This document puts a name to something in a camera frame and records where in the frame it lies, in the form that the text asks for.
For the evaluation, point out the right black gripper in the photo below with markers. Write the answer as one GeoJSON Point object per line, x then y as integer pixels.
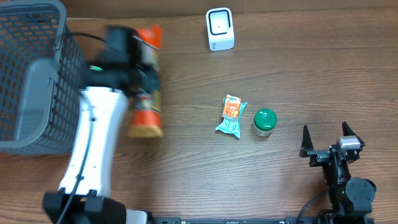
{"type": "Point", "coordinates": [319, 155]}

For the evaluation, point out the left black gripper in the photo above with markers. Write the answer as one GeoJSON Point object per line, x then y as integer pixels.
{"type": "Point", "coordinates": [137, 62]}

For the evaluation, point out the red snack package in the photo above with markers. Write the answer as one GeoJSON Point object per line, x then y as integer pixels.
{"type": "Point", "coordinates": [146, 119]}

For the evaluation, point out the green lid jar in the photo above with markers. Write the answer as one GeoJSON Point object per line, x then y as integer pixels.
{"type": "Point", "coordinates": [264, 122]}

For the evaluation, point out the teal tissue packet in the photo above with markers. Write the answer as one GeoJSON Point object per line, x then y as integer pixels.
{"type": "Point", "coordinates": [229, 126]}

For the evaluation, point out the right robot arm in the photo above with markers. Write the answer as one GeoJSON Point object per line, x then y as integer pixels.
{"type": "Point", "coordinates": [350, 198]}

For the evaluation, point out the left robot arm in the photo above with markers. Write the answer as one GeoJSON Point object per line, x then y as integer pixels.
{"type": "Point", "coordinates": [126, 68]}

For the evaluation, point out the white barcode scanner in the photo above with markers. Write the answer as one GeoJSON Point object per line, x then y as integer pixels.
{"type": "Point", "coordinates": [220, 29]}

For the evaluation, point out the grey plastic mesh basket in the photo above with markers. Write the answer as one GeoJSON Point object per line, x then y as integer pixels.
{"type": "Point", "coordinates": [40, 71]}

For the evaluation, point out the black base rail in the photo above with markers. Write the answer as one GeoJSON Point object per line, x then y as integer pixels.
{"type": "Point", "coordinates": [286, 220]}

